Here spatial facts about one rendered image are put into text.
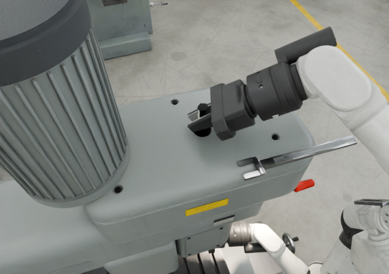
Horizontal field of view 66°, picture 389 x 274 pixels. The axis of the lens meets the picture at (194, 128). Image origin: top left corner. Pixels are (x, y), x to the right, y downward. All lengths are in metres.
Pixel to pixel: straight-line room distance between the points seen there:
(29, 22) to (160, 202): 0.35
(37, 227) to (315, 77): 0.60
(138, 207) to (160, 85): 2.98
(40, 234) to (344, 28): 4.54
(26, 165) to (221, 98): 0.33
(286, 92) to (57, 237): 0.53
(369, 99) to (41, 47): 0.42
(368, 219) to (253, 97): 0.50
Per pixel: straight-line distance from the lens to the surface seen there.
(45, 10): 0.36
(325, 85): 0.49
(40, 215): 0.74
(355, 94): 0.49
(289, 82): 0.50
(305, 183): 0.80
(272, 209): 2.66
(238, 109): 0.52
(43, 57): 0.34
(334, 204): 2.85
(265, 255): 1.71
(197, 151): 0.58
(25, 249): 0.73
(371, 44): 4.66
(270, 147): 0.60
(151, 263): 0.89
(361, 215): 0.91
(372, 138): 0.52
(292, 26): 4.60
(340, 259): 1.19
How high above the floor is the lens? 2.37
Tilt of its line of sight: 52 degrees down
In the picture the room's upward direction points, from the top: straight up
